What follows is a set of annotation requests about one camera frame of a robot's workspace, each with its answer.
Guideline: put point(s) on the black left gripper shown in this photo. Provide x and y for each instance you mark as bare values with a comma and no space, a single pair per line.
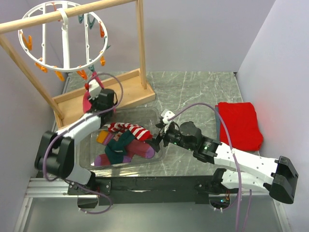
94,102

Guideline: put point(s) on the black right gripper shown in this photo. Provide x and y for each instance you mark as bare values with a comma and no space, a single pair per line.
155,143

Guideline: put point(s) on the red white striped sock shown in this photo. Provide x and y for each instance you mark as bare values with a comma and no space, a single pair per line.
138,131
149,141

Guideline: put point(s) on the purple sock with orange cuff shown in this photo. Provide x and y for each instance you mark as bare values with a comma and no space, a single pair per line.
136,147

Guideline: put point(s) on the pink sock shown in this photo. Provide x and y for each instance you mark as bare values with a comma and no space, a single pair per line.
87,102

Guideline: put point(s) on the dark teal sock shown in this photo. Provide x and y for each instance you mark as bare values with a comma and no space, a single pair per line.
115,152
125,139

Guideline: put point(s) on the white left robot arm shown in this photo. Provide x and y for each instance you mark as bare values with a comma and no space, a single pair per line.
56,153

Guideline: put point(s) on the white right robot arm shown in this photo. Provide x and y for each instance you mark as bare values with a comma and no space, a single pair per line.
243,170

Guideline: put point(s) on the white round sock hanger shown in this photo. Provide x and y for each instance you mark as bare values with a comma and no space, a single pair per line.
87,21

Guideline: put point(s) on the wooden drying rack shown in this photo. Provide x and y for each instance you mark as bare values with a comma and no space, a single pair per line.
126,90

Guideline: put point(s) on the folded red cloth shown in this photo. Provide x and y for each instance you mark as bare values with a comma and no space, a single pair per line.
241,122

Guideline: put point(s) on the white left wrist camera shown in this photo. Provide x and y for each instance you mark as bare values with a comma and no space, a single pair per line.
93,88

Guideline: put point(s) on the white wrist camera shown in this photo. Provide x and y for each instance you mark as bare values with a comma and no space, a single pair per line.
166,118
93,88

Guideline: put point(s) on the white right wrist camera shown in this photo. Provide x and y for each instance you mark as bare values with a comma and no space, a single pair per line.
166,118

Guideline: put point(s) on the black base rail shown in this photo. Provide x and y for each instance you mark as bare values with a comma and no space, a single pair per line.
161,189

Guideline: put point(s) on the aluminium frame rail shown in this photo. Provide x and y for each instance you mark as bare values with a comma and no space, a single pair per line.
41,188

